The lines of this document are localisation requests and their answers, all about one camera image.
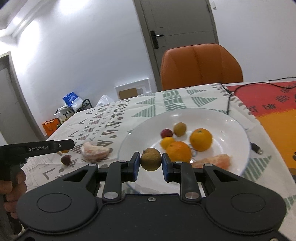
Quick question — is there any white foam packaging board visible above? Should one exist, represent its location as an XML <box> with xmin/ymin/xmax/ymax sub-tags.
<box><xmin>115</xmin><ymin>79</ymin><xmax>151</xmax><ymax>100</ymax></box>

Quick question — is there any orange paper bag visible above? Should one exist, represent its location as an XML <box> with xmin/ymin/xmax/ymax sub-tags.
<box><xmin>42</xmin><ymin>118</ymin><xmax>61</xmax><ymax>137</ymax></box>

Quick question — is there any small yellow-green fruit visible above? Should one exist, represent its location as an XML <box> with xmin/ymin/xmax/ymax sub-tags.
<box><xmin>140</xmin><ymin>148</ymin><xmax>162</xmax><ymax>171</ymax></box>

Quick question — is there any peeled pomelo segment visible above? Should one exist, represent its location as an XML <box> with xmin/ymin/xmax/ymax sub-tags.
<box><xmin>81</xmin><ymin>142</ymin><xmax>110</xmax><ymax>161</ymax></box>
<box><xmin>191</xmin><ymin>154</ymin><xmax>231</xmax><ymax>170</ymax></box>

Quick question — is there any dark brown wrinkled fruit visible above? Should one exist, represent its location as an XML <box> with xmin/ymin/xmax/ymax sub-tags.
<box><xmin>61</xmin><ymin>155</ymin><xmax>71</xmax><ymax>166</ymax></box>

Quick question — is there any blue white plastic bag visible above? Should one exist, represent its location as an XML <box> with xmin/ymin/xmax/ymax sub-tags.
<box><xmin>63</xmin><ymin>92</ymin><xmax>83</xmax><ymax>111</ymax></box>

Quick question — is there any small red fruit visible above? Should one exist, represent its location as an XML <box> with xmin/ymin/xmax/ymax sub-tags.
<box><xmin>161</xmin><ymin>128</ymin><xmax>173</xmax><ymax>138</ymax></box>

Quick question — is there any red orange mat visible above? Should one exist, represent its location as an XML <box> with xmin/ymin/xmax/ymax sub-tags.
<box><xmin>228</xmin><ymin>80</ymin><xmax>296</xmax><ymax>175</ymax></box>

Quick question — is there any white plate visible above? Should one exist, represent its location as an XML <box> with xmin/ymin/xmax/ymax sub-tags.
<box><xmin>118</xmin><ymin>107</ymin><xmax>251</xmax><ymax>194</ymax></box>

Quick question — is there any green-brown fruit in plate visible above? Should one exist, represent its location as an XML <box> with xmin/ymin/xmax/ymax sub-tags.
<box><xmin>173</xmin><ymin>122</ymin><xmax>187</xmax><ymax>137</ymax></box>

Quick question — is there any orange chair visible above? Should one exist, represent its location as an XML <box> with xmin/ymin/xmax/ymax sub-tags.
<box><xmin>160</xmin><ymin>44</ymin><xmax>243</xmax><ymax>90</ymax></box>

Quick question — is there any left hand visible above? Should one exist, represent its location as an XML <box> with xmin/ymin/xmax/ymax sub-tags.
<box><xmin>1</xmin><ymin>170</ymin><xmax>27</xmax><ymax>219</ymax></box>

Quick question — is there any black cable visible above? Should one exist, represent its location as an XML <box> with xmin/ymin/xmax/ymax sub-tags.
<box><xmin>219</xmin><ymin>77</ymin><xmax>296</xmax><ymax>115</ymax></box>

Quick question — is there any orange in plate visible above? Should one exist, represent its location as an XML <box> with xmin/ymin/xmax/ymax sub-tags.
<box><xmin>189</xmin><ymin>128</ymin><xmax>213</xmax><ymax>152</ymax></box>

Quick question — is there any grey door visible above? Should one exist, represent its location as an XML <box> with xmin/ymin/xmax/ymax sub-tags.
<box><xmin>133</xmin><ymin>0</ymin><xmax>219</xmax><ymax>91</ymax></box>
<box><xmin>0</xmin><ymin>52</ymin><xmax>45</xmax><ymax>144</ymax></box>

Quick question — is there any patterned tablecloth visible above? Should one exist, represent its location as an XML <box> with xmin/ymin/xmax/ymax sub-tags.
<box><xmin>23</xmin><ymin>83</ymin><xmax>295</xmax><ymax>240</ymax></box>

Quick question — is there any black shoe rack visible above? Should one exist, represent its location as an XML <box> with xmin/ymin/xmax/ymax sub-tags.
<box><xmin>53</xmin><ymin>99</ymin><xmax>93</xmax><ymax>118</ymax></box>

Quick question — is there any black door handle lock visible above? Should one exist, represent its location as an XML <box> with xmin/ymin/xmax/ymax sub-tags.
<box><xmin>150</xmin><ymin>31</ymin><xmax>165</xmax><ymax>49</ymax></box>

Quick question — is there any yellow fruit in plate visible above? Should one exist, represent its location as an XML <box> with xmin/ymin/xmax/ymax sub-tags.
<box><xmin>160</xmin><ymin>137</ymin><xmax>175</xmax><ymax>150</ymax></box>

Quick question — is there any large orange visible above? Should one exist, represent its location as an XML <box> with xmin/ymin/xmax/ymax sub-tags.
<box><xmin>166</xmin><ymin>141</ymin><xmax>192</xmax><ymax>163</ymax></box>

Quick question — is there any white wall switch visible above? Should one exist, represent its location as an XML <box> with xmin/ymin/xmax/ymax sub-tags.
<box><xmin>211</xmin><ymin>1</ymin><xmax>217</xmax><ymax>10</ymax></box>

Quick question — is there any clear plastic bag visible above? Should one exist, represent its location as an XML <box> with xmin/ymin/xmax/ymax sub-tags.
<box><xmin>96</xmin><ymin>95</ymin><xmax>114</xmax><ymax>107</ymax></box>

